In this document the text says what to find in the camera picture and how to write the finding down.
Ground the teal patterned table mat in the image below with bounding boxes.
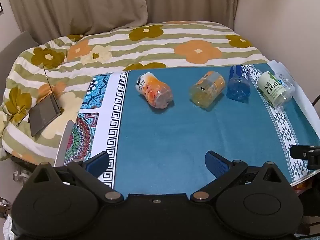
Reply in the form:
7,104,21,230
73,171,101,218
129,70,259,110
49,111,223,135
64,64,320,188

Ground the grey open laptop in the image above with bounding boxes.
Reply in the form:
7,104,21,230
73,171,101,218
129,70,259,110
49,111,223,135
28,64,64,137

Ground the blue clear plastic cup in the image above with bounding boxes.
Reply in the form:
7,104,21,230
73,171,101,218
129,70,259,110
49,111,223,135
226,64,251,103

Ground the floral striped blanket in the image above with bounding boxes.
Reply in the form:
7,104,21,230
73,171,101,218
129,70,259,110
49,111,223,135
0,20,270,163

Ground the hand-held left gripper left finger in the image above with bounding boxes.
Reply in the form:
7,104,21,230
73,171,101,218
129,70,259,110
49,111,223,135
27,151,125,204

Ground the orange label clear plastic cup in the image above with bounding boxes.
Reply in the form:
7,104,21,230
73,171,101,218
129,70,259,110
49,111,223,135
136,72,174,109

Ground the black clamp mount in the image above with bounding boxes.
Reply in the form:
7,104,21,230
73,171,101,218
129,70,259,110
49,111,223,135
290,145,320,170

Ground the yellow label clear plastic cup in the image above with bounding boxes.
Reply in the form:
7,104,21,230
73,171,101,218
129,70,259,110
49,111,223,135
189,71,226,108

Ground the beige pillow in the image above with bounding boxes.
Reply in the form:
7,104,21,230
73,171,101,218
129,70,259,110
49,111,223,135
6,0,148,44

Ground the grey panel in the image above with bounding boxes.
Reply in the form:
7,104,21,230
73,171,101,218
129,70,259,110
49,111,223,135
0,31,39,100

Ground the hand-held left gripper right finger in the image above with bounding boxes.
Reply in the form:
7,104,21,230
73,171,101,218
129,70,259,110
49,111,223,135
191,150,286,203

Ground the white green C100 bottle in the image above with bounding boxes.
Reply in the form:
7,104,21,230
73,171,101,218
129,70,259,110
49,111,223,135
257,71,295,107

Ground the beige curtain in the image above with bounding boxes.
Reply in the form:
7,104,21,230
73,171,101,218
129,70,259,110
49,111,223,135
139,0,238,28

